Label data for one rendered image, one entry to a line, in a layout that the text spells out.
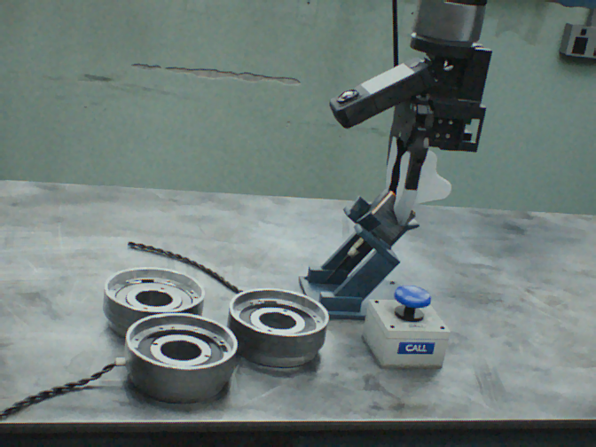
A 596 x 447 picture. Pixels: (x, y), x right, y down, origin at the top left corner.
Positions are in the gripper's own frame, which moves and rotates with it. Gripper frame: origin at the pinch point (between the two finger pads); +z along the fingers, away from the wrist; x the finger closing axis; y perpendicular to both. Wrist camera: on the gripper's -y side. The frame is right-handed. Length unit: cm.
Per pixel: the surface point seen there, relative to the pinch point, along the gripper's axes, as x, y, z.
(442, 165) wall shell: 152, 66, 40
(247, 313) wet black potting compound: -10.2, -17.4, 9.2
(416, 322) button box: -13.5, 0.1, 7.6
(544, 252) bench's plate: 19.3, 31.2, 12.2
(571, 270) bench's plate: 13.3, 32.7, 12.2
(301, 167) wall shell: 150, 22, 44
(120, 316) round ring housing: -11.7, -30.6, 9.3
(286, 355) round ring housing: -16.8, -14.0, 10.2
